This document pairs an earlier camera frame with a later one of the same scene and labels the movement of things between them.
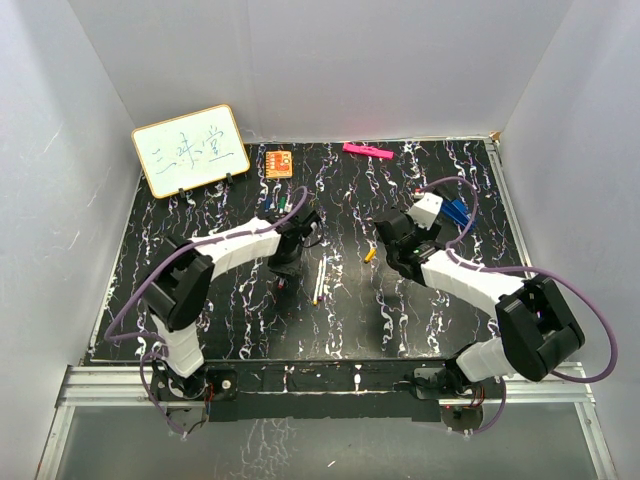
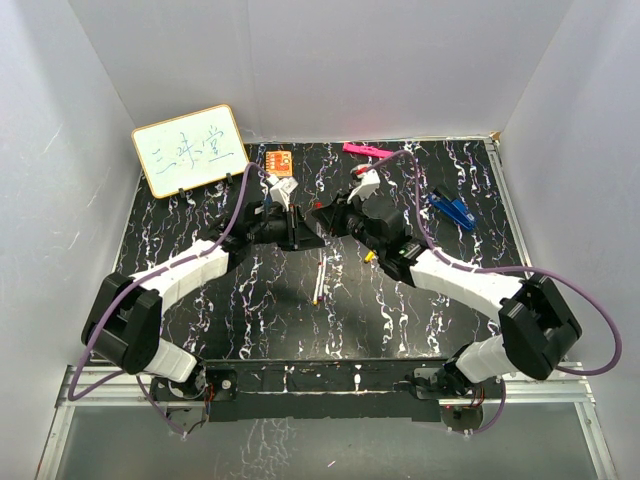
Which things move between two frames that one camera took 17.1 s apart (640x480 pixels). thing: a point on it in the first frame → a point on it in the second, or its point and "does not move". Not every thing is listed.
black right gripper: [425, 235] → [332, 218]
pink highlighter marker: [367, 150] does not move
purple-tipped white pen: [322, 279] does not move
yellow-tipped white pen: [315, 297] does not move
